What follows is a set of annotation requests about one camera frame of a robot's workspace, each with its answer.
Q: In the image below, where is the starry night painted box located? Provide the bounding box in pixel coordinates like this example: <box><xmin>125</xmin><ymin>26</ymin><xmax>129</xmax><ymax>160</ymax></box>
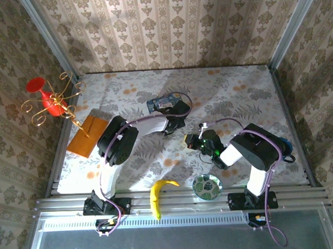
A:
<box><xmin>146</xmin><ymin>92</ymin><xmax>184</xmax><ymax>114</ymax></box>

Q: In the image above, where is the floral table cloth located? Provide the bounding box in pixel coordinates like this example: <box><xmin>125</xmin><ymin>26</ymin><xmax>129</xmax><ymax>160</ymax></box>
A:
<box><xmin>52</xmin><ymin>63</ymin><xmax>308</xmax><ymax>194</ymax></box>

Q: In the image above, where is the green leaf print bowl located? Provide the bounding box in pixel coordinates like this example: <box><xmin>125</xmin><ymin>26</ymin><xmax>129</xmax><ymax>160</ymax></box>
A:
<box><xmin>191</xmin><ymin>173</ymin><xmax>223</xmax><ymax>201</ymax></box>

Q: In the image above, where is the yellow banana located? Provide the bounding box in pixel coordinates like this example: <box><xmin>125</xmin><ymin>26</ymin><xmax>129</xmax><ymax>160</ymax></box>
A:
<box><xmin>149</xmin><ymin>179</ymin><xmax>181</xmax><ymax>221</ymax></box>

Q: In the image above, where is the blue mug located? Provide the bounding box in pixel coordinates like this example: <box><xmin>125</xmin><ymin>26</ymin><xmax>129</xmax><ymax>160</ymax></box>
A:
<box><xmin>276</xmin><ymin>136</ymin><xmax>296</xmax><ymax>165</ymax></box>

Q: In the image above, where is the grey metal panel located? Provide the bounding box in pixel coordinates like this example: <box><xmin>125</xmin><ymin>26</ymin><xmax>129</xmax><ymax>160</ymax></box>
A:
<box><xmin>27</xmin><ymin>203</ymin><xmax>333</xmax><ymax>249</ymax></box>

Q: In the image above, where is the red vase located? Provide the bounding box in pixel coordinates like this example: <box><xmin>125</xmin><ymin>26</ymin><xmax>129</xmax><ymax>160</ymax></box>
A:
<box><xmin>25</xmin><ymin>76</ymin><xmax>68</xmax><ymax>118</ymax></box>

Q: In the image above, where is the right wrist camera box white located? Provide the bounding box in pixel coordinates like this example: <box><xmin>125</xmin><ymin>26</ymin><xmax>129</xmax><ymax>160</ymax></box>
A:
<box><xmin>198</xmin><ymin>122</ymin><xmax>209</xmax><ymax>139</ymax></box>

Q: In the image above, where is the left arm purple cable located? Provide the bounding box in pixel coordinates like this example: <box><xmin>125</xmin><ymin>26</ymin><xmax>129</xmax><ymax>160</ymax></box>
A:
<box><xmin>93</xmin><ymin>91</ymin><xmax>198</xmax><ymax>237</ymax></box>

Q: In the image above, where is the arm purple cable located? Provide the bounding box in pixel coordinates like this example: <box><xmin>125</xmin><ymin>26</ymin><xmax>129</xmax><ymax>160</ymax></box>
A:
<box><xmin>206</xmin><ymin>116</ymin><xmax>288</xmax><ymax>249</ymax></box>
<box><xmin>93</xmin><ymin>91</ymin><xmax>198</xmax><ymax>237</ymax></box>

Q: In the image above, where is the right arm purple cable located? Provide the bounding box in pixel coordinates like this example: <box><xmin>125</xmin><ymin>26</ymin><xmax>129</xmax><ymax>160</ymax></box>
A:
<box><xmin>206</xmin><ymin>116</ymin><xmax>288</xmax><ymax>249</ymax></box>

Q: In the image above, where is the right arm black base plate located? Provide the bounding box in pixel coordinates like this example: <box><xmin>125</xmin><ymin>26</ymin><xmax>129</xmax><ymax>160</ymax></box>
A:
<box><xmin>227</xmin><ymin>191</ymin><xmax>279</xmax><ymax>211</ymax></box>

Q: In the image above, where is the white slotted cable duct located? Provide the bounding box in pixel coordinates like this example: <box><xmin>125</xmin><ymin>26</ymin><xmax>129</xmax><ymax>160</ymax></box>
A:
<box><xmin>38</xmin><ymin>211</ymin><xmax>249</xmax><ymax>233</ymax></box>

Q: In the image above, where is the black cable connector box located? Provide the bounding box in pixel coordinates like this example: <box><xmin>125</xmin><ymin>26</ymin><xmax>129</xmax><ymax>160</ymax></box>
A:
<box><xmin>247</xmin><ymin>212</ymin><xmax>272</xmax><ymax>228</ymax></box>
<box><xmin>95</xmin><ymin>218</ymin><xmax>119</xmax><ymax>234</ymax></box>

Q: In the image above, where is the aluminium side rail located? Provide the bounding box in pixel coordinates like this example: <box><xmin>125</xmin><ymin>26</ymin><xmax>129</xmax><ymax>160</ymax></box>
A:
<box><xmin>40</xmin><ymin>78</ymin><xmax>85</xmax><ymax>198</ymax></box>
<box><xmin>268</xmin><ymin>63</ymin><xmax>323</xmax><ymax>188</ymax></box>

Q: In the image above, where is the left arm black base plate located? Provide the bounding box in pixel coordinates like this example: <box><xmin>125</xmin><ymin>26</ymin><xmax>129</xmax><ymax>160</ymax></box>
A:
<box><xmin>83</xmin><ymin>198</ymin><xmax>132</xmax><ymax>217</ymax></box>

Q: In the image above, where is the gold wire stand wooden base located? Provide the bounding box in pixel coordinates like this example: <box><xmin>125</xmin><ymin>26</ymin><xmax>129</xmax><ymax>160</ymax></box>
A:
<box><xmin>19</xmin><ymin>70</ymin><xmax>110</xmax><ymax>162</ymax></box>

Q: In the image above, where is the aluminium frame post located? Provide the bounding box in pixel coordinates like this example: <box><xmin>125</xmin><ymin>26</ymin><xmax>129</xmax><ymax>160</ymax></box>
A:
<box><xmin>266</xmin><ymin>0</ymin><xmax>323</xmax><ymax>69</ymax></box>
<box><xmin>18</xmin><ymin>0</ymin><xmax>80</xmax><ymax>84</ymax></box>

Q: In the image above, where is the aluminium frame rail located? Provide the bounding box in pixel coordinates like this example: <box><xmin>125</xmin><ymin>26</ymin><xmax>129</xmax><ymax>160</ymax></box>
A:
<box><xmin>34</xmin><ymin>183</ymin><xmax>330</xmax><ymax>217</ymax></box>

